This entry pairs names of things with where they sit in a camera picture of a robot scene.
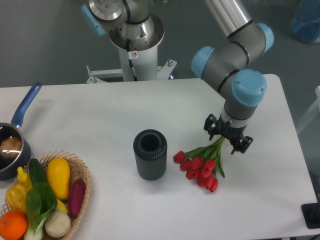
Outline red tulip bouquet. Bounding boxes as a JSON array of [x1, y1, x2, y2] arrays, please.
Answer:
[[173, 136, 225, 193]]

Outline dark grey ribbed vase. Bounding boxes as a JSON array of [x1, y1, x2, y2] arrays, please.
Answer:
[[133, 129, 168, 181]]

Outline black device at edge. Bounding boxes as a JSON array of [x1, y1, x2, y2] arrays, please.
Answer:
[[301, 203, 320, 229]]

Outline dark green cucumber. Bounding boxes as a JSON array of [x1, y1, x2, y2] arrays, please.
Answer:
[[28, 158, 48, 185]]

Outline orange fruit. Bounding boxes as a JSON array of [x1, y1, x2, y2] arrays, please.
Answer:
[[0, 211, 28, 240]]

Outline woven wicker basket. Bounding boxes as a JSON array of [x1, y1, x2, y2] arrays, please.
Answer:
[[0, 151, 91, 240]]

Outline white frame at right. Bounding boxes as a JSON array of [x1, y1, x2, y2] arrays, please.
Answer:
[[295, 86, 320, 135]]

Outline small yellow banana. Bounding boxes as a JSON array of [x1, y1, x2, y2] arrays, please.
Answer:
[[17, 166, 33, 191]]

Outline yellow squash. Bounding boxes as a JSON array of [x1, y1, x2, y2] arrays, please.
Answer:
[[47, 157, 71, 201]]

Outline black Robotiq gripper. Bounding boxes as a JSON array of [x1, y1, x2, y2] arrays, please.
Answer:
[[203, 113, 253, 155]]

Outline beige round mushroom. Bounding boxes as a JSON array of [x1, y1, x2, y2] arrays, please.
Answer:
[[44, 210, 71, 238]]

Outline green bok choy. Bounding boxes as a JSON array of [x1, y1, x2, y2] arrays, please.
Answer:
[[23, 182, 57, 240]]

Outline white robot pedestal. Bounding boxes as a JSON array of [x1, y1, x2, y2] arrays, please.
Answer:
[[86, 14, 178, 84]]

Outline brown bun in saucepan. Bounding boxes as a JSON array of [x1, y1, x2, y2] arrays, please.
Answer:
[[0, 137, 22, 159]]

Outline yellow bell pepper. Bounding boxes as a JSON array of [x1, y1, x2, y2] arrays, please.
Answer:
[[5, 183, 27, 214]]

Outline purple sweet potato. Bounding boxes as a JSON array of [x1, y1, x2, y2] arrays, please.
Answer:
[[68, 178, 86, 217]]

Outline blue handled saucepan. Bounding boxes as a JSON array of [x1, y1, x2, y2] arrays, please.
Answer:
[[0, 82, 42, 181]]

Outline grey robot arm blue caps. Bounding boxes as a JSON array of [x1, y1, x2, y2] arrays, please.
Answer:
[[81, 0, 274, 153]]

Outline black cable on pedestal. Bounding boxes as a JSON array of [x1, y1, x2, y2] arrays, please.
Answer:
[[126, 39, 138, 82]]

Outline blue translucent container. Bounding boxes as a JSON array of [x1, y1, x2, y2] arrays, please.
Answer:
[[290, 0, 320, 44]]

